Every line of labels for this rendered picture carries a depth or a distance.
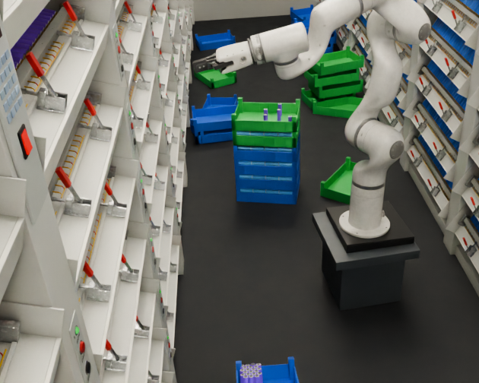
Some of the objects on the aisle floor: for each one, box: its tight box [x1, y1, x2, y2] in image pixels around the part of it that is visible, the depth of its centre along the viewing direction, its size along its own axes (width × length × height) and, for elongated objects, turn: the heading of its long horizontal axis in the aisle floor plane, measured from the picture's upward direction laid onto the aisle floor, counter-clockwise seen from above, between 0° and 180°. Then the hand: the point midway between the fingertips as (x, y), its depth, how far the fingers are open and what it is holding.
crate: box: [236, 170, 300, 204], centre depth 303 cm, size 30×20×8 cm
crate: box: [320, 157, 357, 205], centre depth 302 cm, size 30×20×8 cm
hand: (200, 65), depth 172 cm, fingers closed
